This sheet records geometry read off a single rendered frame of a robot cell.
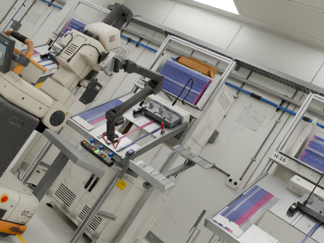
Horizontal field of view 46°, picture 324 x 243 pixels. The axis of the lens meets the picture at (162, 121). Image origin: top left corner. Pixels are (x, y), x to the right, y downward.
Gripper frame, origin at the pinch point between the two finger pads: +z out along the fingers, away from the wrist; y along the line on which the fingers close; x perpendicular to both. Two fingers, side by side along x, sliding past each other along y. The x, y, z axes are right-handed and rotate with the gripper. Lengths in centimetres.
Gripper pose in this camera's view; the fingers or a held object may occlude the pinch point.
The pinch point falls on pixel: (110, 144)
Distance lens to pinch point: 271.9
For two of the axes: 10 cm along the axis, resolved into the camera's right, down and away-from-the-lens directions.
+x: -7.0, 3.5, -6.3
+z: -0.6, 8.4, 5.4
